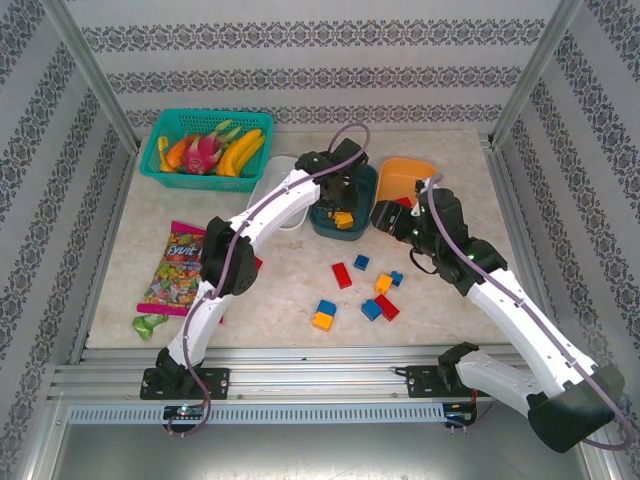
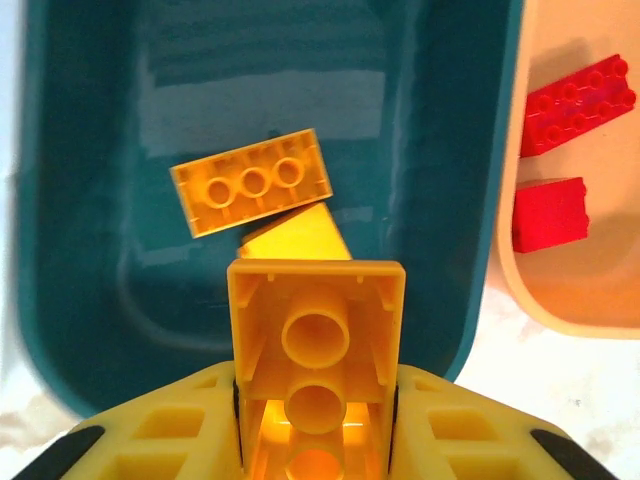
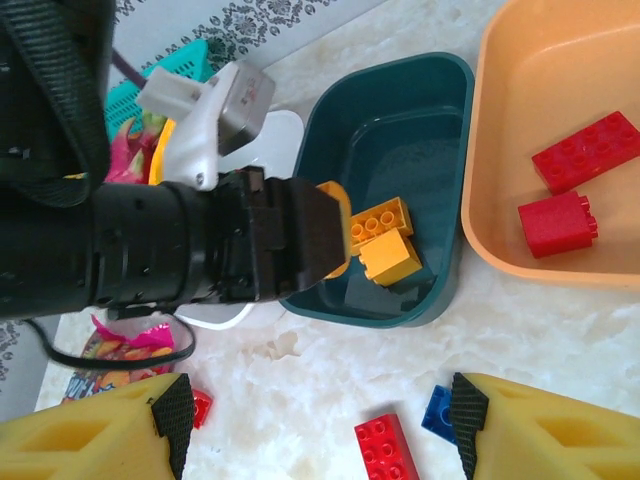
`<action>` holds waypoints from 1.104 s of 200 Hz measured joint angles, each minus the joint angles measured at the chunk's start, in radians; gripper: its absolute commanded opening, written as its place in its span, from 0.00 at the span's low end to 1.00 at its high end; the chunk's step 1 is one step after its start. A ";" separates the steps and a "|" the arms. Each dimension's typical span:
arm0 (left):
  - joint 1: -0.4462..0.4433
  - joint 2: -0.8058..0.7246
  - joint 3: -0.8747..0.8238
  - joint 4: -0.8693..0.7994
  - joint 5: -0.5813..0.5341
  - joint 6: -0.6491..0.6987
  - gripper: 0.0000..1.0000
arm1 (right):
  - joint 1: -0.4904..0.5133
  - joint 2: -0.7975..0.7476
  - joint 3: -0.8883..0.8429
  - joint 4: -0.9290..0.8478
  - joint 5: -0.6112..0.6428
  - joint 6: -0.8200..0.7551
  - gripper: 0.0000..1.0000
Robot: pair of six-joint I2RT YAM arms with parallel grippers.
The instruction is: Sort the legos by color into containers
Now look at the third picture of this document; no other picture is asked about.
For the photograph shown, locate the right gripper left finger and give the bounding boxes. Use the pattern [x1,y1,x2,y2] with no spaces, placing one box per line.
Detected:
[0,371,196,480]

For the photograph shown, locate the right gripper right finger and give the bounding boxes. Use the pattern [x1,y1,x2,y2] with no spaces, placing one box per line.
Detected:
[448,371,640,480]

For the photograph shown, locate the yellow lego brick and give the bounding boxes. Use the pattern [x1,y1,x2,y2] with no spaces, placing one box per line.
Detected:
[359,229,423,288]
[351,196,414,256]

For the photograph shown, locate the blue lego brick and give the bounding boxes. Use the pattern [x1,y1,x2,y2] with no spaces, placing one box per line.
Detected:
[420,384,459,444]

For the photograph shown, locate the long red lego brick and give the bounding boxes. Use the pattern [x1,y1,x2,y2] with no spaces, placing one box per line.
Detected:
[353,413,422,480]
[530,110,640,196]

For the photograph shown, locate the dark teal oval container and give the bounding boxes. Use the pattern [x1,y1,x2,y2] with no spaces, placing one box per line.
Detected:
[277,51,476,329]

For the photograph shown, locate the pink dragon fruit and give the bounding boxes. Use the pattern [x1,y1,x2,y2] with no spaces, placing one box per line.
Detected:
[106,112,162,186]

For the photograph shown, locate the colourful candy bag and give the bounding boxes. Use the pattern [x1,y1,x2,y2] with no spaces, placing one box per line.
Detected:
[59,313,177,406]

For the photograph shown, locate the white oval container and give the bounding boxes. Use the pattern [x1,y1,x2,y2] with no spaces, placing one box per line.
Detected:
[172,109,306,332]

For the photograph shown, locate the teal plastic basket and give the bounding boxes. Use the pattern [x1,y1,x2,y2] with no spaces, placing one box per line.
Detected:
[103,38,212,139]

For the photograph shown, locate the orange oval container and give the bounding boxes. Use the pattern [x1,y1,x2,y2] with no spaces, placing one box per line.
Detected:
[460,0,640,290]

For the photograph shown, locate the thin black cable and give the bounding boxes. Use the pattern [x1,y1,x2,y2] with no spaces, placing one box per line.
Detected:
[23,304,195,372]

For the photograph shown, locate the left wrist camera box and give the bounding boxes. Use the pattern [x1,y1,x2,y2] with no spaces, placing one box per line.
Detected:
[135,60,277,192]

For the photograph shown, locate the black woven strap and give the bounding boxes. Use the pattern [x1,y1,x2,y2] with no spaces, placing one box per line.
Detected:
[0,0,112,207]

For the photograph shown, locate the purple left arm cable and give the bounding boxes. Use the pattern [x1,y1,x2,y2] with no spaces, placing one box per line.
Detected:
[110,48,147,87]

